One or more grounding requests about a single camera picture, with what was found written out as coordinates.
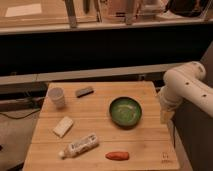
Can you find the white sponge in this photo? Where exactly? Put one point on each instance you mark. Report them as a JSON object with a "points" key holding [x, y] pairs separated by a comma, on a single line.
{"points": [[63, 126]]}

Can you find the orange carrot toy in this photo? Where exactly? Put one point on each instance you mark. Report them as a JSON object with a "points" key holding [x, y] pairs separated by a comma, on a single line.
{"points": [[117, 155]]}

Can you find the white plastic bottle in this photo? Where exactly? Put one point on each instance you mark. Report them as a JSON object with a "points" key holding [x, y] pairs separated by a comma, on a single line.
{"points": [[80, 146]]}

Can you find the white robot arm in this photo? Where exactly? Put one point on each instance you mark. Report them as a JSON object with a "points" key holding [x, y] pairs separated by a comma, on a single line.
{"points": [[184, 82]]}

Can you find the metal table leg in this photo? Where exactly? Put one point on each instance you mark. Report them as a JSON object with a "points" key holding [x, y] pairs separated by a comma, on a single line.
{"points": [[71, 13]]}

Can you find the translucent plastic cup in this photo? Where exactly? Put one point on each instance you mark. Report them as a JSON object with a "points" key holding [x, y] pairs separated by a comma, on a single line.
{"points": [[56, 95]]}

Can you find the green ceramic bowl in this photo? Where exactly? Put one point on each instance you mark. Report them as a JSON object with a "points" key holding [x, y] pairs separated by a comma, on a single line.
{"points": [[125, 111]]}

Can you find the grey rectangular block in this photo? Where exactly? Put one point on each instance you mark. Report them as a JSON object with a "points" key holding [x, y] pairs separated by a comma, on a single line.
{"points": [[84, 91]]}

